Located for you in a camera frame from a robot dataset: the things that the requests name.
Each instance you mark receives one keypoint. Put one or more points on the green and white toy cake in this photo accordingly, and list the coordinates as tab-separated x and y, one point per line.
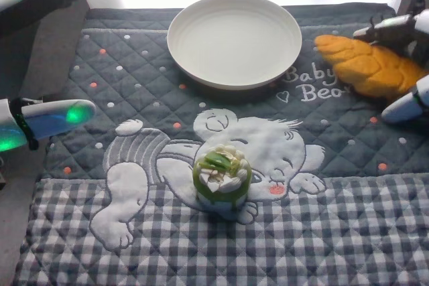
221	182

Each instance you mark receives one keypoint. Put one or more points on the orange braided bread toy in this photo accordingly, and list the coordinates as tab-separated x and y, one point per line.
365	65

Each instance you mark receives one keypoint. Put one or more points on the grey quilt with bear print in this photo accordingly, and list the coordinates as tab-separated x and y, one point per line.
234	252

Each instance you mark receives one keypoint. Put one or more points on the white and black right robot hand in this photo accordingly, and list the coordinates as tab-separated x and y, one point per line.
399	112

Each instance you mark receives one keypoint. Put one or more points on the white round plate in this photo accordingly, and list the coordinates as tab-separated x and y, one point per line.
234	41

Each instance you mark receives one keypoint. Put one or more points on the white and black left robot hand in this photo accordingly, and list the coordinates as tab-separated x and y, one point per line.
50	120

